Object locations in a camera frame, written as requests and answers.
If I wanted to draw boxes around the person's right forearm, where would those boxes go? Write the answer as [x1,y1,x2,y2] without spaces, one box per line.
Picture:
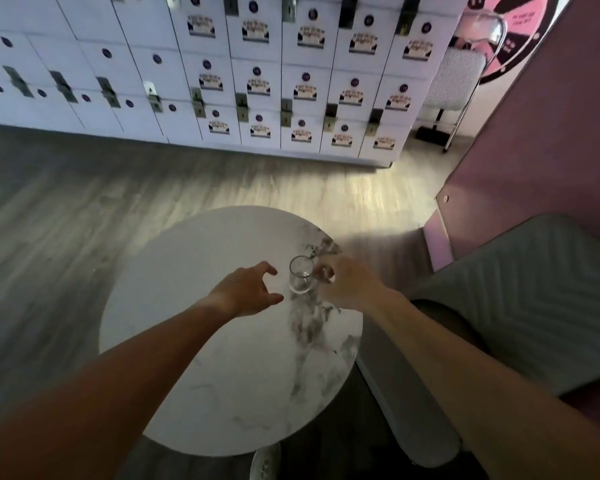
[374,290,600,480]

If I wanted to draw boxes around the pink and black prize wheel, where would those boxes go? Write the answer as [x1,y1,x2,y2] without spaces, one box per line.
[459,0,562,86]

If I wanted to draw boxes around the wall of white lockers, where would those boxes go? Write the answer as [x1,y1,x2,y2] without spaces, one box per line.
[0,0,473,169]

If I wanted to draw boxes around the white table base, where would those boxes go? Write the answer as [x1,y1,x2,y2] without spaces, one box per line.
[249,442,282,480]

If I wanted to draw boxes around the person's left forearm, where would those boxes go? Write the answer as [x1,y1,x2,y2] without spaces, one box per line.
[0,294,232,480]

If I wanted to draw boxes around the clear drinking glass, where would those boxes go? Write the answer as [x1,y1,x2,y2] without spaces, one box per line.
[288,255,318,296]

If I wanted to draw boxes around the pink booth bench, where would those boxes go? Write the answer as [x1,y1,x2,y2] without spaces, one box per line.
[422,0,600,445]

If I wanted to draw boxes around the person's right hand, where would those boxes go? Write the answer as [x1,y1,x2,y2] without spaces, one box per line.
[312,255,397,316]

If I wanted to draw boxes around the round white marble table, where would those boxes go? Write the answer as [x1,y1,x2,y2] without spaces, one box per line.
[98,205,365,458]

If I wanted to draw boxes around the metal folding chair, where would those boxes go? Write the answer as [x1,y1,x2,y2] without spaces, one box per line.
[414,9,509,154]

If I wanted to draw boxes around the person's left hand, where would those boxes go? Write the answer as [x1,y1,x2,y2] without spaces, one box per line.
[207,261,285,318]

